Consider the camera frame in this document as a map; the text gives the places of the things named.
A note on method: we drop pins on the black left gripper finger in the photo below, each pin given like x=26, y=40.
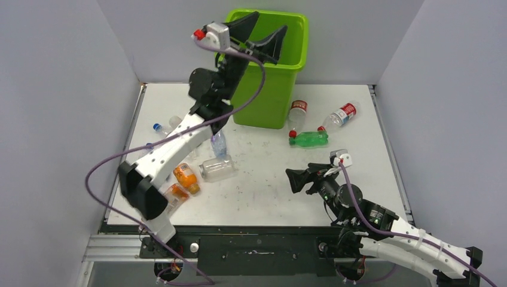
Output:
x=268, y=50
x=241, y=29

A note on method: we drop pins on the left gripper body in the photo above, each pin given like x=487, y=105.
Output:
x=246, y=49

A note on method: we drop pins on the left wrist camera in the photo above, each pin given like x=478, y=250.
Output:
x=213, y=37

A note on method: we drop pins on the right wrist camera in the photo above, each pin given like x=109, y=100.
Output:
x=340, y=156

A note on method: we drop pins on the red label bottle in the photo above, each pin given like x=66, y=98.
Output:
x=296, y=117
x=337, y=119

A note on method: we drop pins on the clear jar silver lid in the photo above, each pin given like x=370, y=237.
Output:
x=217, y=169

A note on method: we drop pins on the green plastic bin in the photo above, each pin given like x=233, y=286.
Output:
x=270, y=108

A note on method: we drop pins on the blue label water bottle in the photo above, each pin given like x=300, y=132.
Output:
x=161, y=130

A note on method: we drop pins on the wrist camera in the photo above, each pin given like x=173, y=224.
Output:
x=340, y=156
x=213, y=37

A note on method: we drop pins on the flat orange label bottle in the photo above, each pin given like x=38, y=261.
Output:
x=176, y=195

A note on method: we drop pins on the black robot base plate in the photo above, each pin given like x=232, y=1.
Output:
x=266, y=251

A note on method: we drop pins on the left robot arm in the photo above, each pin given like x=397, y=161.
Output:
x=212, y=91

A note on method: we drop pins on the small orange label bottle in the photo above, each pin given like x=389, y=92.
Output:
x=186, y=178

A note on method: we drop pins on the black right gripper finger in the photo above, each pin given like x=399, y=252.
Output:
x=299, y=178
x=319, y=167

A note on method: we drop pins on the green plastic bottle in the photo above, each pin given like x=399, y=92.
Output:
x=310, y=140

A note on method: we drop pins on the crushed purple label clear bottle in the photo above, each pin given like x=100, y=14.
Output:
x=219, y=144

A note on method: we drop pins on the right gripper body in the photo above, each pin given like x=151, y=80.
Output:
x=325, y=187

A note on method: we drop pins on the coffee bottle green cap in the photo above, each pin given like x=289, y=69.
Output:
x=174, y=122

